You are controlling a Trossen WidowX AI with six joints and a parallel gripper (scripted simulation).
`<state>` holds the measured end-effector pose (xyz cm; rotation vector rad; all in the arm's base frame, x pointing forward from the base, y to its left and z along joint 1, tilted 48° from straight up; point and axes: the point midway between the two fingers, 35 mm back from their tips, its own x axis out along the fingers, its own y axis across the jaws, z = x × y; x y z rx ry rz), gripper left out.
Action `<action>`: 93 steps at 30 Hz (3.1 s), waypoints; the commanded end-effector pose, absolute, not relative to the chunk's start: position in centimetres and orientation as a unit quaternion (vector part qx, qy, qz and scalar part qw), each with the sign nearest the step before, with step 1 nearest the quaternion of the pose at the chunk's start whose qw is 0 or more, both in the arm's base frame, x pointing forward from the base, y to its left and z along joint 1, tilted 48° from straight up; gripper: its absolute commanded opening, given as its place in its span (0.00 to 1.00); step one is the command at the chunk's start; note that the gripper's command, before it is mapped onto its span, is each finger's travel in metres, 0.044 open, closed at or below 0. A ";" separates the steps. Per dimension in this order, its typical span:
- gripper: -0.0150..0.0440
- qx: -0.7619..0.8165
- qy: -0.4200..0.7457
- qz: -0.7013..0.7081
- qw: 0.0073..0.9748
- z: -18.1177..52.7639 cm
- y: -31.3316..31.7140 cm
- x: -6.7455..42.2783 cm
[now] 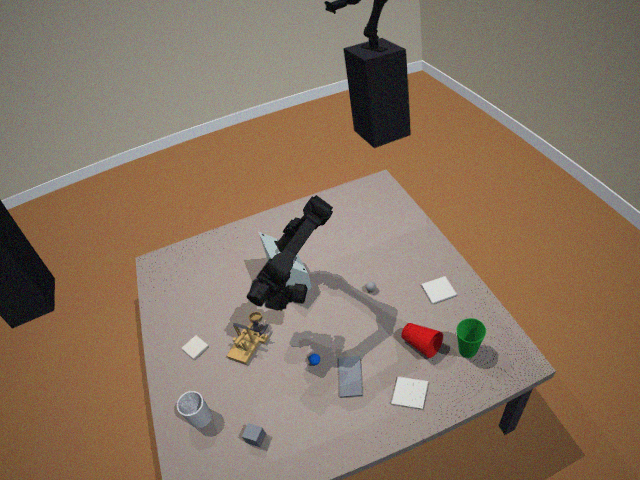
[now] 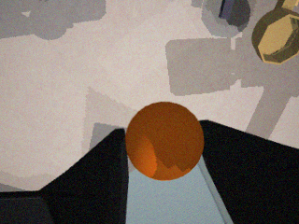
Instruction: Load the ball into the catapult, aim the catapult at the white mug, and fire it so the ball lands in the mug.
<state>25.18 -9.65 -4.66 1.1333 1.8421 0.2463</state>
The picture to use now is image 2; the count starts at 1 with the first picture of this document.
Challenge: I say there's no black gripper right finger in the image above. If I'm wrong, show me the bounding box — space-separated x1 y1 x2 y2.
199 119 299 224

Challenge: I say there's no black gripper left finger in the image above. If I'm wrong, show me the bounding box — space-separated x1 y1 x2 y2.
0 128 128 224

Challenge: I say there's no brown ball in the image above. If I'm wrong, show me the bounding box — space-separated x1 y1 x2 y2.
126 102 205 180

